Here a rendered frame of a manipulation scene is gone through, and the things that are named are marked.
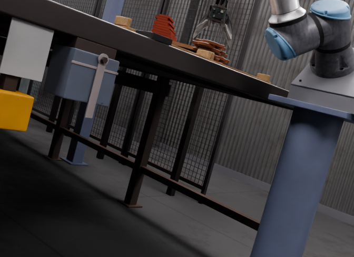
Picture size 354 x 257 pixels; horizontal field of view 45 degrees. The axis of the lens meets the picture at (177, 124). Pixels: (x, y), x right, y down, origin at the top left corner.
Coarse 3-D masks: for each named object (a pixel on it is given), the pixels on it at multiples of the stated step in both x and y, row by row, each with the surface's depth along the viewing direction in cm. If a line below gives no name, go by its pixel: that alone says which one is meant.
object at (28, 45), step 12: (12, 24) 90; (24, 24) 92; (12, 36) 90; (24, 36) 92; (36, 36) 94; (48, 36) 96; (12, 48) 91; (24, 48) 93; (36, 48) 95; (48, 48) 97; (12, 60) 92; (24, 60) 94; (36, 60) 96; (0, 72) 90; (12, 72) 92; (24, 72) 94; (36, 72) 96
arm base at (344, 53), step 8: (344, 48) 137; (352, 48) 142; (312, 56) 145; (320, 56) 141; (328, 56) 139; (336, 56) 138; (344, 56) 138; (352, 56) 140; (312, 64) 146; (320, 64) 142; (328, 64) 140; (336, 64) 139; (344, 64) 140; (352, 64) 140; (312, 72) 147; (320, 72) 143; (328, 72) 141; (336, 72) 140; (344, 72) 140
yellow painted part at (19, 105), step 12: (0, 84) 94; (12, 84) 94; (0, 96) 89; (12, 96) 91; (24, 96) 93; (0, 108) 90; (12, 108) 92; (24, 108) 94; (0, 120) 90; (12, 120) 92; (24, 120) 94
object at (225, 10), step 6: (216, 0) 164; (222, 0) 166; (210, 6) 166; (216, 6) 165; (222, 6) 164; (210, 12) 165; (216, 12) 165; (222, 12) 164; (228, 12) 169; (210, 18) 165; (216, 18) 165; (222, 18) 164; (222, 24) 172
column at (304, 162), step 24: (312, 120) 141; (336, 120) 141; (288, 144) 146; (312, 144) 141; (336, 144) 145; (288, 168) 144; (312, 168) 141; (288, 192) 143; (312, 192) 143; (264, 216) 150; (288, 216) 143; (312, 216) 146; (264, 240) 147; (288, 240) 143
